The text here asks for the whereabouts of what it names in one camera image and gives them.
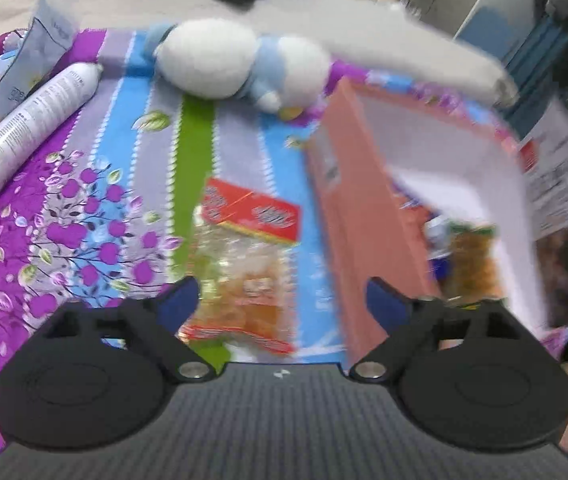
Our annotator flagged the red label spicy strips packet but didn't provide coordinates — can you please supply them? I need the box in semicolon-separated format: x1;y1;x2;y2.
181;178;301;356

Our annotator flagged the white shrimp flavour packet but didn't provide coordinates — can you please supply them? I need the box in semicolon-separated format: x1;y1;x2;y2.
519;98;568;240

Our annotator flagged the orange snack packet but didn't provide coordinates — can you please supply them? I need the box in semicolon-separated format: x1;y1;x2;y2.
445;222;504;306

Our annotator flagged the floral purple bed sheet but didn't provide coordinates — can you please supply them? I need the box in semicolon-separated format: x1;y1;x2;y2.
0;27;568;461

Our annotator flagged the pink cardboard box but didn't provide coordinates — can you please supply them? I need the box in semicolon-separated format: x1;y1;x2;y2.
305;79;548;362

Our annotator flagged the white spray can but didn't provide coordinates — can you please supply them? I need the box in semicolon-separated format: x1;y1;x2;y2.
0;62;103;191

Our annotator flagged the blue curtain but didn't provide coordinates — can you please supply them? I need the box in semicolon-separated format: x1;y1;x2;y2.
459;8;568;138

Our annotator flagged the white blue plush toy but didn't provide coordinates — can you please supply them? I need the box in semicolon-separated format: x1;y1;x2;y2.
144;18;333;120

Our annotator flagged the grey duvet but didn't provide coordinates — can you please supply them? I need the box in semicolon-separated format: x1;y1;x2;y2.
76;0;518;106

